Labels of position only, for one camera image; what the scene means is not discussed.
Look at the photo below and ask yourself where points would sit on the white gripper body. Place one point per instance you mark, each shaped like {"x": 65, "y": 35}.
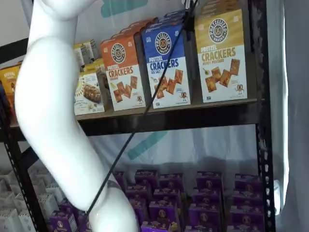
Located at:
{"x": 186, "y": 3}

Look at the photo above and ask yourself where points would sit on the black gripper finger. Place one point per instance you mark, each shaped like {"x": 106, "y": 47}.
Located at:
{"x": 189, "y": 23}

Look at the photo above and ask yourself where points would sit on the yellow white pretzel crackers box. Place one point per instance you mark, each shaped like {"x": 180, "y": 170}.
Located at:
{"x": 217, "y": 6}
{"x": 222, "y": 72}

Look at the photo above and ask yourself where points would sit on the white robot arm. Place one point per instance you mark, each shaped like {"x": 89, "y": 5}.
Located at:
{"x": 48, "y": 108}

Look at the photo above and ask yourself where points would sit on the blue white pretzel crackers box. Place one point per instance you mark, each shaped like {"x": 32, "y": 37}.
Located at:
{"x": 173, "y": 79}
{"x": 169, "y": 18}

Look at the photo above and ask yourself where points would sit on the orange white pretzel crackers box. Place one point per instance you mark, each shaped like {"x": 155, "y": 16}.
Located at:
{"x": 123, "y": 84}
{"x": 135, "y": 26}

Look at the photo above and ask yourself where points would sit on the brown wooden shelf board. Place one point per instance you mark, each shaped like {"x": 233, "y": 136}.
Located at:
{"x": 195, "y": 104}

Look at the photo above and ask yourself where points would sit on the yellow white snack bar box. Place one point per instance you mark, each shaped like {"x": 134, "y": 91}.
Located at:
{"x": 89, "y": 96}
{"x": 78, "y": 55}
{"x": 95, "y": 48}
{"x": 87, "y": 52}

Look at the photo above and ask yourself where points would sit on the purple macaroni box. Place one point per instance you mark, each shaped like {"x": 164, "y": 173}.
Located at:
{"x": 166, "y": 194}
{"x": 119, "y": 180}
{"x": 136, "y": 193}
{"x": 247, "y": 182}
{"x": 170, "y": 182}
{"x": 62, "y": 222}
{"x": 246, "y": 217}
{"x": 208, "y": 181}
{"x": 164, "y": 212}
{"x": 68, "y": 206}
{"x": 246, "y": 198}
{"x": 142, "y": 210}
{"x": 83, "y": 224}
{"x": 159, "y": 227}
{"x": 146, "y": 178}
{"x": 243, "y": 229}
{"x": 200, "y": 229}
{"x": 206, "y": 197}
{"x": 205, "y": 215}

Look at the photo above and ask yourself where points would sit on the orange snack box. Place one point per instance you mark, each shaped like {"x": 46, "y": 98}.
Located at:
{"x": 9, "y": 79}

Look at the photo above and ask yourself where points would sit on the white carton box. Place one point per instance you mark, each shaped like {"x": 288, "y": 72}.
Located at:
{"x": 48, "y": 205}
{"x": 7, "y": 200}
{"x": 41, "y": 178}
{"x": 10, "y": 221}

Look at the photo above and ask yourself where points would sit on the white backdrop sheet teal print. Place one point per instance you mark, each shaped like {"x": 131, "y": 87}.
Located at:
{"x": 205, "y": 145}

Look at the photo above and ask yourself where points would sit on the black metal shelving rack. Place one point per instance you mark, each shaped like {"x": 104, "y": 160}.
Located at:
{"x": 263, "y": 145}

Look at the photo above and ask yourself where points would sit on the light grey fabric curtain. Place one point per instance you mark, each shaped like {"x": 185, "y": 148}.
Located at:
{"x": 294, "y": 120}

